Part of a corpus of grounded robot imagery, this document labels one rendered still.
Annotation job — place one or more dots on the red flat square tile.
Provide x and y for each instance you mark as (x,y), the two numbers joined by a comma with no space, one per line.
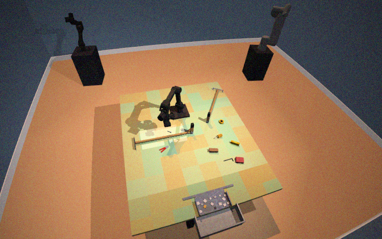
(239,160)

